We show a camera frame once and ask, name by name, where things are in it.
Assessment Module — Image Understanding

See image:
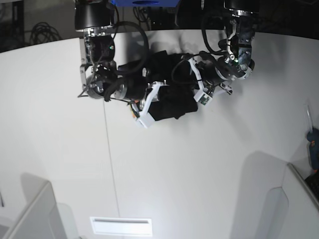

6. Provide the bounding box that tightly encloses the black keyboard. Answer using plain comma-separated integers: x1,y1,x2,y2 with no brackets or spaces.
305,172,319,200

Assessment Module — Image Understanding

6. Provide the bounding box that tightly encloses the blue glue gun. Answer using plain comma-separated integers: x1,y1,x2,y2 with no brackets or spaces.
306,127,319,171

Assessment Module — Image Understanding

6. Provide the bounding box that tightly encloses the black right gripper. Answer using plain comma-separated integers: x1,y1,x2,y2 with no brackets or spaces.
117,75,156,107

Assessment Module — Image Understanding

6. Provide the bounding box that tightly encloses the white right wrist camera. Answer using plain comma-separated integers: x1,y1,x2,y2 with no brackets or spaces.
129,82,164,128

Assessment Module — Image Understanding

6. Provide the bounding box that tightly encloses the black T-shirt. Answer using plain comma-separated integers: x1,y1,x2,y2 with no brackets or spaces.
145,50,198,121

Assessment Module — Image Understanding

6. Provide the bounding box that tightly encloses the white label plate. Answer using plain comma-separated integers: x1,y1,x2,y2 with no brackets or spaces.
90,217,153,237

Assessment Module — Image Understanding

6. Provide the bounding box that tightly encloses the blue box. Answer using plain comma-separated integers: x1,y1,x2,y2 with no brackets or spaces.
111,0,179,7

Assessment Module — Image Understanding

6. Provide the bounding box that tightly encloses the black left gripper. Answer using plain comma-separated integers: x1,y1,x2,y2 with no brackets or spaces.
195,54,224,87

